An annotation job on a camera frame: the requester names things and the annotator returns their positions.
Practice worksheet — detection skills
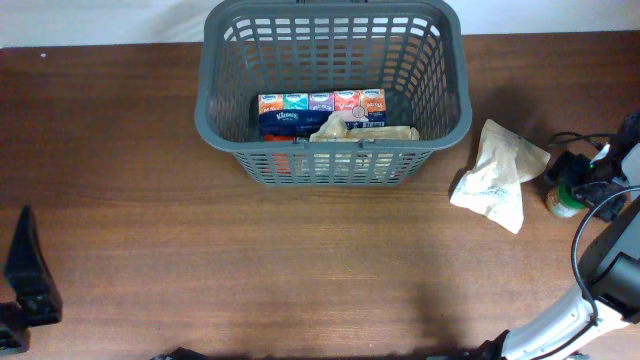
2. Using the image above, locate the green lid spice jar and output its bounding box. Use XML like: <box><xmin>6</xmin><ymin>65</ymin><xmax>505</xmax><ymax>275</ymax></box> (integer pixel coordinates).
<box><xmin>545</xmin><ymin>184</ymin><xmax>585</xmax><ymax>218</ymax></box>

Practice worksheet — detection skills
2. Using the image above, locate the cream paper pouch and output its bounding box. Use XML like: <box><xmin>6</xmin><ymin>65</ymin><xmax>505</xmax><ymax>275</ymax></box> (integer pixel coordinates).
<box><xmin>450</xmin><ymin>119</ymin><xmax>551</xmax><ymax>234</ymax></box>

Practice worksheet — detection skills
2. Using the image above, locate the grey plastic laundry basket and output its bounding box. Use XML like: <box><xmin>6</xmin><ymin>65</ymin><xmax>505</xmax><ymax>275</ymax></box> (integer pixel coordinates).
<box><xmin>195</xmin><ymin>0</ymin><xmax>472</xmax><ymax>185</ymax></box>

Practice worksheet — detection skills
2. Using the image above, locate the beige snack bag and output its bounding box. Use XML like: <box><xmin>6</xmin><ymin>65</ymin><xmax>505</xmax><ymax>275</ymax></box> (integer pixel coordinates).
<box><xmin>309</xmin><ymin>112</ymin><xmax>420</xmax><ymax>142</ymax></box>

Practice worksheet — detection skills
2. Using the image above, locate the orange pasta package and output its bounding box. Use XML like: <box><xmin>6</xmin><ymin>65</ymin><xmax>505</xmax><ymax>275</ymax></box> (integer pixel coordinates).
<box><xmin>263</xmin><ymin>132</ymin><xmax>416</xmax><ymax>185</ymax></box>

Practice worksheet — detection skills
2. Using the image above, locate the blue tissue box pack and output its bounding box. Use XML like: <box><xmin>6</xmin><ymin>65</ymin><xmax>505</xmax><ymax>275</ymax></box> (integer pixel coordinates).
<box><xmin>257</xmin><ymin>88</ymin><xmax>386</xmax><ymax>137</ymax></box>

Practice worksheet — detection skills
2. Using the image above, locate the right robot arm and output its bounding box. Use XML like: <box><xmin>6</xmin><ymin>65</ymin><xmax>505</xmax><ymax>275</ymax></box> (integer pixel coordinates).
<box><xmin>464</xmin><ymin>113</ymin><xmax>639</xmax><ymax>360</ymax></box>

